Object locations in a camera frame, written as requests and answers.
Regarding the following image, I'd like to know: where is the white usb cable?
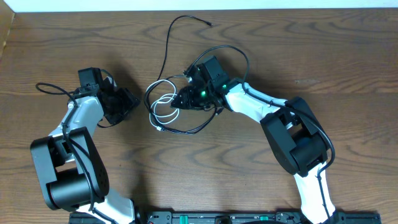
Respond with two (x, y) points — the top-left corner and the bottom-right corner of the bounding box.
(148, 78), (181, 132)

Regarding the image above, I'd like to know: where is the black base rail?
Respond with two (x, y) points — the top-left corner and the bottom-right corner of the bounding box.
(68, 210), (382, 224)

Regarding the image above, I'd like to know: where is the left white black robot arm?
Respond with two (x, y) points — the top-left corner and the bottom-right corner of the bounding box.
(30, 84), (141, 223)

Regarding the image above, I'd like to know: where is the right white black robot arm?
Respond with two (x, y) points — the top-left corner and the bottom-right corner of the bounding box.
(171, 78), (336, 223)

